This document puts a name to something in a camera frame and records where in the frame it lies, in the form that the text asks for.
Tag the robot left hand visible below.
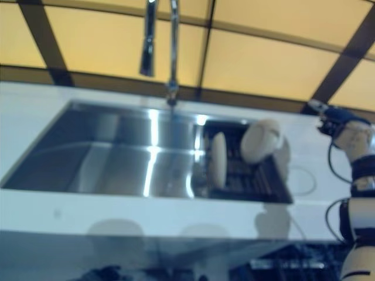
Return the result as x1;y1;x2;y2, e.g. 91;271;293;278
83;265;123;281

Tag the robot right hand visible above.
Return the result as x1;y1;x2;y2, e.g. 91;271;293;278
307;99;374;160

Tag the cream round plate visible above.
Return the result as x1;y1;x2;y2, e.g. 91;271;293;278
210;132;228;188
240;118;285;165

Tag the built-in dishwasher with open door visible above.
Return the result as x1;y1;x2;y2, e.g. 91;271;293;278
231;241;349;281

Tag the black and chrome sink rack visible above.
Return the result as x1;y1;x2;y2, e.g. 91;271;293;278
202;119;294;204

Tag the stainless steel kitchen sink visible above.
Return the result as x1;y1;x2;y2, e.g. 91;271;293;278
0;99;295;205

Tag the chrome gooseneck kitchen faucet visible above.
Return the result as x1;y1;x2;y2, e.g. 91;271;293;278
139;0;181;107

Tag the yellow window with dark frame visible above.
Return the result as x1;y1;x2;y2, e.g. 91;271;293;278
0;0;375;114

